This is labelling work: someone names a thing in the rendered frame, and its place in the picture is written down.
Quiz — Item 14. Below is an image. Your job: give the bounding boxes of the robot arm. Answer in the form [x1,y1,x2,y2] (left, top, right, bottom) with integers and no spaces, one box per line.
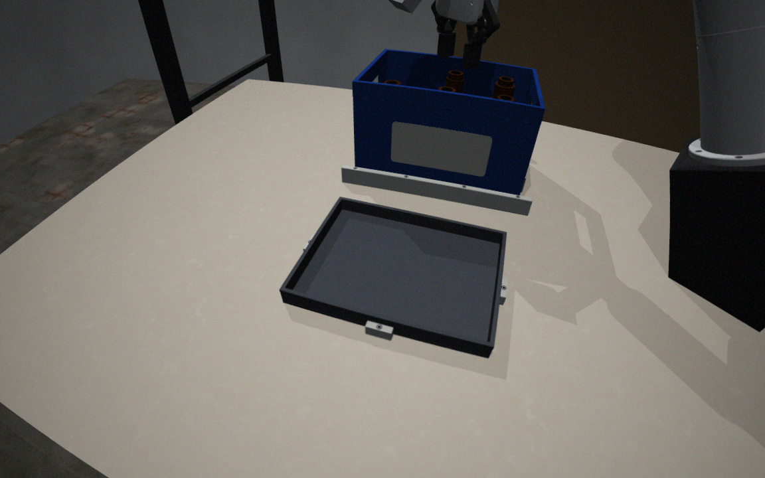
[689,0,765,167]

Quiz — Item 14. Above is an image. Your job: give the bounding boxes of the dark blue crate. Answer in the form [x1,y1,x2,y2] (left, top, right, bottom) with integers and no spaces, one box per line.
[352,49,541,195]

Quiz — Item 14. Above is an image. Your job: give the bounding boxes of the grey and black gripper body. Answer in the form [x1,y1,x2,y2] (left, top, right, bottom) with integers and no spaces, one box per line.
[436,0,499,25]

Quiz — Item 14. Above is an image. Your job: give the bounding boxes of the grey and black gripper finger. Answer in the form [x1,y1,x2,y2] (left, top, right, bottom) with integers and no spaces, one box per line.
[431,0,457,58]
[462,0,500,69]

